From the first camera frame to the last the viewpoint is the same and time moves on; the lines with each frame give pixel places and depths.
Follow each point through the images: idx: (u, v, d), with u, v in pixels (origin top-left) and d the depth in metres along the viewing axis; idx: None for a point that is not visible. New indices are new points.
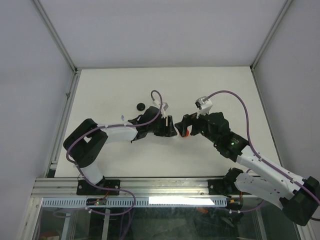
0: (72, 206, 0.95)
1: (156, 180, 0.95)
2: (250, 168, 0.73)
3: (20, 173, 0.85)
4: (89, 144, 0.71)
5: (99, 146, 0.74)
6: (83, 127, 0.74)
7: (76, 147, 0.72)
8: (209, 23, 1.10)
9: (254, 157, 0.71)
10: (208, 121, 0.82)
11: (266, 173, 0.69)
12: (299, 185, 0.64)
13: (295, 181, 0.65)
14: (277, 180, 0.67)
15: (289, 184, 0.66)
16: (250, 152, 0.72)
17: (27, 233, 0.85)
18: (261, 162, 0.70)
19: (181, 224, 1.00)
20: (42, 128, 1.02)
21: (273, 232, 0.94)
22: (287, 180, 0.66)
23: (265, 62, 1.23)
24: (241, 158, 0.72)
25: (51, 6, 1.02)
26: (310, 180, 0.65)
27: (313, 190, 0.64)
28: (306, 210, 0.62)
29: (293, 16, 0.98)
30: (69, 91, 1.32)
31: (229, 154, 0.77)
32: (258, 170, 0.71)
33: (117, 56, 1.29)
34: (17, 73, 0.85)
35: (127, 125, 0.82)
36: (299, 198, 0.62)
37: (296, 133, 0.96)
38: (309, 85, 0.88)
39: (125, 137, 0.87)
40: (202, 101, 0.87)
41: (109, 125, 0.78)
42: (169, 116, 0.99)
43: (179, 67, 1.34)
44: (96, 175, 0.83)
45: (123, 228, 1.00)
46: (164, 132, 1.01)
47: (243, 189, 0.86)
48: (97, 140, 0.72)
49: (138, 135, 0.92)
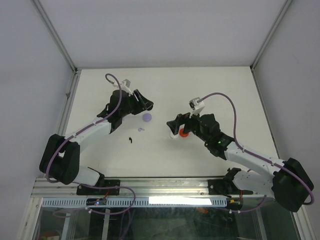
0: (72, 207, 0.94)
1: (156, 180, 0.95)
2: (239, 161, 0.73)
3: (20, 173, 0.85)
4: (65, 161, 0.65)
5: (75, 158, 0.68)
6: (51, 147, 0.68)
7: (54, 167, 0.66)
8: (209, 23, 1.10)
9: (237, 149, 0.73)
10: (201, 122, 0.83)
11: (249, 161, 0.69)
12: (278, 166, 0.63)
13: (275, 163, 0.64)
14: (259, 165, 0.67)
15: (269, 167, 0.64)
16: (234, 146, 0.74)
17: (27, 233, 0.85)
18: (244, 153, 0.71)
19: (181, 224, 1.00)
20: (42, 127, 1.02)
21: (272, 231, 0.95)
22: (267, 164, 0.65)
23: (265, 62, 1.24)
24: (227, 153, 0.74)
25: (51, 6, 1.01)
26: (291, 162, 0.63)
27: (296, 172, 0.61)
28: (293, 194, 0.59)
29: (293, 16, 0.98)
30: (69, 90, 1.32)
31: (218, 153, 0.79)
32: (244, 161, 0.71)
33: (117, 57, 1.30)
34: (16, 73, 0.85)
35: (97, 123, 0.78)
36: (280, 179, 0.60)
37: (296, 132, 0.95)
38: (310, 85, 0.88)
39: (101, 134, 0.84)
40: (197, 102, 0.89)
41: (78, 132, 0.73)
42: (135, 91, 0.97)
43: (179, 67, 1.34)
44: (94, 173, 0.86)
45: (123, 228, 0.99)
46: (140, 107, 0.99)
47: (243, 187, 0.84)
48: (70, 152, 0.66)
49: (114, 125, 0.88)
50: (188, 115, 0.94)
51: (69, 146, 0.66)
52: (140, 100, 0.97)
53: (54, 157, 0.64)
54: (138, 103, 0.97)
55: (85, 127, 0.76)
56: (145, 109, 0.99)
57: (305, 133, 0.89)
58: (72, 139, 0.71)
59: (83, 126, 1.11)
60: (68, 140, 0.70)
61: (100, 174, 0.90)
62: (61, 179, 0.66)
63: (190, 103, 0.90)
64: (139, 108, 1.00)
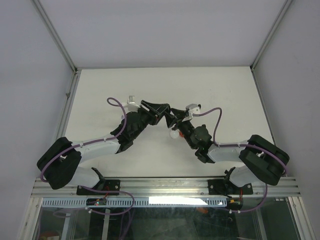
0: (72, 207, 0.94)
1: (156, 180, 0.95)
2: (221, 157, 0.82)
3: (20, 173, 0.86)
4: (62, 165, 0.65)
5: (74, 168, 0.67)
6: (55, 148, 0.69)
7: (49, 168, 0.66)
8: (209, 23, 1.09)
9: (216, 147, 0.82)
10: (196, 135, 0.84)
11: (225, 153, 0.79)
12: (244, 144, 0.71)
13: (240, 144, 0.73)
14: (231, 152, 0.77)
15: (238, 149, 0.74)
16: (213, 146, 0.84)
17: (27, 232, 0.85)
18: (221, 148, 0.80)
19: (181, 224, 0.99)
20: (42, 127, 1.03)
21: (273, 232, 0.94)
22: (236, 148, 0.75)
23: (265, 62, 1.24)
24: (210, 154, 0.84)
25: (51, 5, 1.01)
26: (256, 138, 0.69)
27: (260, 145, 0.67)
28: (262, 165, 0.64)
29: (293, 16, 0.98)
30: (69, 91, 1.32)
31: (205, 159, 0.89)
32: (224, 155, 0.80)
33: (117, 57, 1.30)
34: (16, 74, 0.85)
35: (107, 139, 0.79)
36: (247, 156, 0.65)
37: (296, 132, 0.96)
38: (309, 85, 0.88)
39: (107, 153, 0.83)
40: (192, 112, 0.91)
41: (85, 142, 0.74)
42: (142, 102, 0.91)
43: (178, 68, 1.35)
44: (94, 175, 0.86)
45: (123, 229, 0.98)
46: (153, 117, 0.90)
47: (240, 183, 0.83)
48: (69, 161, 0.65)
49: (122, 147, 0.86)
50: (180, 120, 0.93)
51: (72, 155, 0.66)
52: (150, 109, 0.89)
53: (54, 159, 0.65)
54: (149, 112, 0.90)
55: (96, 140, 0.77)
56: (158, 115, 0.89)
57: (305, 133, 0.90)
58: (78, 148, 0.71)
59: (83, 125, 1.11)
60: (73, 147, 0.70)
61: (100, 176, 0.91)
62: (52, 182, 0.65)
63: (185, 110, 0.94)
64: (153, 119, 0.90)
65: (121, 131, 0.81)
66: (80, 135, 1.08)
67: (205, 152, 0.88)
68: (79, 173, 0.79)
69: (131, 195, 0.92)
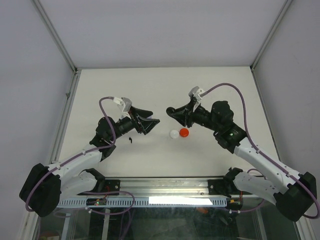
0: (72, 207, 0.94)
1: (156, 180, 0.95)
2: (250, 160, 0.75)
3: (20, 173, 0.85)
4: (45, 191, 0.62)
5: (57, 190, 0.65)
6: (33, 176, 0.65)
7: (34, 197, 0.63)
8: (209, 24, 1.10)
9: (251, 149, 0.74)
10: (213, 109, 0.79)
11: (262, 164, 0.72)
12: (294, 179, 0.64)
13: (290, 175, 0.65)
14: (273, 172, 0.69)
15: (284, 177, 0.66)
16: (248, 144, 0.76)
17: (27, 233, 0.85)
18: (259, 154, 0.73)
19: (181, 224, 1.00)
20: (42, 127, 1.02)
21: (273, 232, 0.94)
22: (282, 174, 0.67)
23: (265, 62, 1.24)
24: (239, 149, 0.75)
25: (51, 5, 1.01)
26: (307, 176, 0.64)
27: (308, 186, 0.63)
28: (300, 206, 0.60)
29: (294, 16, 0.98)
30: (69, 90, 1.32)
31: (227, 144, 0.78)
32: (255, 161, 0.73)
33: (117, 57, 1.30)
34: (16, 73, 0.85)
35: (87, 151, 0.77)
36: (293, 192, 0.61)
37: (296, 133, 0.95)
38: (310, 85, 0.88)
39: (90, 164, 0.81)
40: (198, 95, 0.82)
41: (62, 164, 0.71)
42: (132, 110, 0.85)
43: (178, 67, 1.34)
44: (91, 180, 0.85)
45: (123, 228, 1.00)
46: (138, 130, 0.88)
47: (243, 188, 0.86)
48: (53, 184, 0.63)
49: (105, 153, 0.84)
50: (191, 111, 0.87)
51: (54, 178, 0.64)
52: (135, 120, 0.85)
53: (35, 188, 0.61)
54: (135, 123, 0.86)
55: (74, 156, 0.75)
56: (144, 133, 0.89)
57: (306, 133, 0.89)
58: (55, 172, 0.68)
59: (83, 126, 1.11)
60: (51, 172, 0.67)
61: (100, 176, 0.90)
62: (40, 210, 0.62)
63: (191, 96, 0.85)
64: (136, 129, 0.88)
65: (112, 144, 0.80)
66: (80, 135, 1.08)
67: (228, 136, 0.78)
68: (72, 185, 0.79)
69: (131, 195, 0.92)
